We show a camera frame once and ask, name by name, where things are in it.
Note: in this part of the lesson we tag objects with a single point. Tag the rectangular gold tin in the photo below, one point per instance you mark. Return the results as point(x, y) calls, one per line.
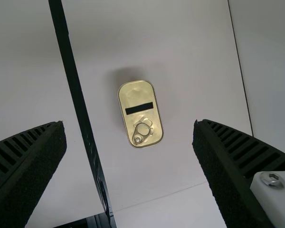
point(140, 114)

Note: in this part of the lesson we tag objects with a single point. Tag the black strip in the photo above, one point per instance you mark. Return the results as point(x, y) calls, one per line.
point(78, 99)

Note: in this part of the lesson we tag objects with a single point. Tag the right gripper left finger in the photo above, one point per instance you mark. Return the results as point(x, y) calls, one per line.
point(21, 171)

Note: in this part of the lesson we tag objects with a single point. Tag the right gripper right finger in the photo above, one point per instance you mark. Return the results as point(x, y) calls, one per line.
point(232, 171)

